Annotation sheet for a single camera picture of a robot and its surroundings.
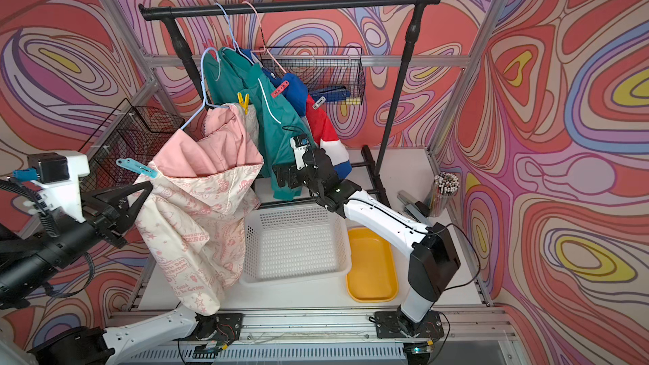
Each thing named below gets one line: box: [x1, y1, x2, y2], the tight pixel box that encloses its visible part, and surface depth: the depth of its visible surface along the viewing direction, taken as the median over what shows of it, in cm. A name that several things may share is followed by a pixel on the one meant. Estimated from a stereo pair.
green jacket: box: [203, 47, 314, 201], surface depth 67 cm
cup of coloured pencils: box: [428, 171, 461, 218], surface depth 88 cm
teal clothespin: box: [115, 157, 159, 179], surface depth 40 cm
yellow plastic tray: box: [346, 227, 399, 304], surface depth 83 cm
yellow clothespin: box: [237, 92, 250, 115], surface depth 63 cm
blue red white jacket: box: [262, 67, 352, 180], surface depth 64 cm
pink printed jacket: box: [134, 103, 264, 316], surface depth 53 cm
